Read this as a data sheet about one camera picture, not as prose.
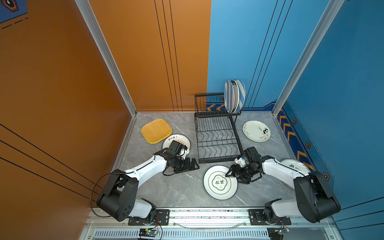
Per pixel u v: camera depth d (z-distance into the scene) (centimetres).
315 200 42
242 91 85
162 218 73
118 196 43
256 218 72
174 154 68
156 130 109
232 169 79
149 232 71
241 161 84
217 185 83
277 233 70
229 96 102
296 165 89
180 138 103
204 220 75
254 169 67
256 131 109
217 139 102
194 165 77
